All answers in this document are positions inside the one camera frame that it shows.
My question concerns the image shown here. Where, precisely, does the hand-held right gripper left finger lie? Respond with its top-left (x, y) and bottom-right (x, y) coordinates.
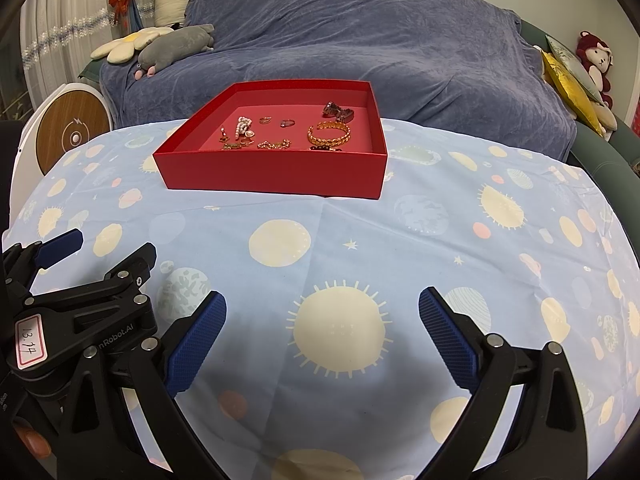
top-left (59, 290), bottom-right (227, 480)

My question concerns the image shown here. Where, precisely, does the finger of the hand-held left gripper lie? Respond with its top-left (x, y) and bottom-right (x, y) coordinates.
top-left (2, 229), bottom-right (84, 306)
top-left (27, 242), bottom-right (159, 311)

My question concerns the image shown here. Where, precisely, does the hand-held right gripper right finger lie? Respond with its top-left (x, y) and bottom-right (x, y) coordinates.
top-left (410, 287), bottom-right (589, 480)

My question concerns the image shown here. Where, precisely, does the red square box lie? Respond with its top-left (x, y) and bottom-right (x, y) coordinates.
top-left (152, 79), bottom-right (390, 200)

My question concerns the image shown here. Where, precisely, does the gold leaf bangle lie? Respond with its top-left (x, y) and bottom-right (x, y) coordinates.
top-left (306, 120), bottom-right (351, 147)

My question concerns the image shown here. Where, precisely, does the person's left hand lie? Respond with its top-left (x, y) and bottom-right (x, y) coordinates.
top-left (12, 417), bottom-right (54, 459)

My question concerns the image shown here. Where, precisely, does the round white wooden appliance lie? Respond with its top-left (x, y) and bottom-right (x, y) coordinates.
top-left (10, 82), bottom-right (114, 212)

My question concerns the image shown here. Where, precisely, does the blue planet print tablecloth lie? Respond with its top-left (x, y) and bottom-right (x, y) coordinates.
top-left (0, 118), bottom-right (640, 480)

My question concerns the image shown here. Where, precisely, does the white flower plush cushion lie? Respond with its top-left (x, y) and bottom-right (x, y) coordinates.
top-left (91, 27), bottom-right (176, 65)

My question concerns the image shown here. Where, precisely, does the white sheer curtain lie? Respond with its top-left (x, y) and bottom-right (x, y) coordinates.
top-left (19, 0), bottom-right (132, 92)

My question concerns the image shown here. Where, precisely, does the grey plush animal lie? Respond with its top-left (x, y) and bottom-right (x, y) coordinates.
top-left (134, 23), bottom-right (216, 80)

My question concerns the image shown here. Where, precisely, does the green sofa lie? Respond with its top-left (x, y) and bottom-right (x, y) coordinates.
top-left (520, 18), bottom-right (640, 182)

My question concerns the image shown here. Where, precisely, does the blue curtain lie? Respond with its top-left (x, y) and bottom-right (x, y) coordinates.
top-left (124, 0), bottom-right (151, 37)

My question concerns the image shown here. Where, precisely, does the red bow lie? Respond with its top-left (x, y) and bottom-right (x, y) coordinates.
top-left (108, 0), bottom-right (137, 26)

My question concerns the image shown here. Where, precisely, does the gold shiny pillow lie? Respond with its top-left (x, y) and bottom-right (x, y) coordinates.
top-left (542, 48), bottom-right (606, 136)

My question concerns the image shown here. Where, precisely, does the grey green pillow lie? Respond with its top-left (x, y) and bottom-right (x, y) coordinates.
top-left (545, 34), bottom-right (606, 104)

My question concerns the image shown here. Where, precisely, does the red monkey plush toy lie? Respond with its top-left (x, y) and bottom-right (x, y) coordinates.
top-left (574, 30), bottom-right (615, 109)

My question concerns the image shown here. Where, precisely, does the blue covered sofa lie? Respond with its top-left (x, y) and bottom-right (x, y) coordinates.
top-left (99, 0), bottom-right (577, 161)

